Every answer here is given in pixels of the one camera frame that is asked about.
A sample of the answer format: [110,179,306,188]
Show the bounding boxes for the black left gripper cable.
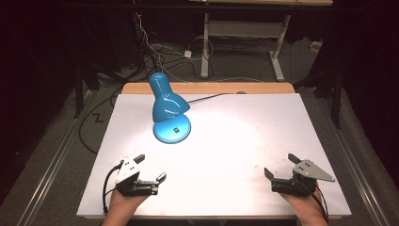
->
[102,160,125,215]

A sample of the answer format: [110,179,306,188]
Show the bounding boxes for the person's left hand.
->
[107,189,149,218]

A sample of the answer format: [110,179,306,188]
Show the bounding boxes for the bundle of floor cables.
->
[131,12,215,83]

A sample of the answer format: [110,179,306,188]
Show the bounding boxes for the person's right hand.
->
[279,189,326,218]

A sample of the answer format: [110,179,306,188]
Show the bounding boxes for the white table mat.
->
[76,93,353,218]

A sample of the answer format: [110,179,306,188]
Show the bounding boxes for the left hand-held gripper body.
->
[114,158,160,198]

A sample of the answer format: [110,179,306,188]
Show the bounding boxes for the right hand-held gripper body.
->
[270,159,336,198]

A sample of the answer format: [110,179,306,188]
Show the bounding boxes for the black floor cable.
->
[77,89,124,155]

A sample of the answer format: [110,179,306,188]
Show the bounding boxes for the white metal desk frame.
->
[187,0,334,82]

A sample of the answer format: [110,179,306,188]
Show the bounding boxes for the black stand leg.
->
[73,60,87,120]
[331,70,343,130]

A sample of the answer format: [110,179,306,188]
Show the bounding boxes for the grey lamp cable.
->
[187,92,240,105]

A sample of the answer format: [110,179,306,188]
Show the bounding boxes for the blue desk lamp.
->
[148,72,192,145]

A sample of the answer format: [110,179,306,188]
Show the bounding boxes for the metal floor rail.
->
[15,89,96,226]
[309,90,391,226]

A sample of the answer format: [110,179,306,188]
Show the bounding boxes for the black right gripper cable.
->
[300,181,330,224]

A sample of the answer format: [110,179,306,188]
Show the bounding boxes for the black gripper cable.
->
[102,160,125,215]
[300,181,330,224]

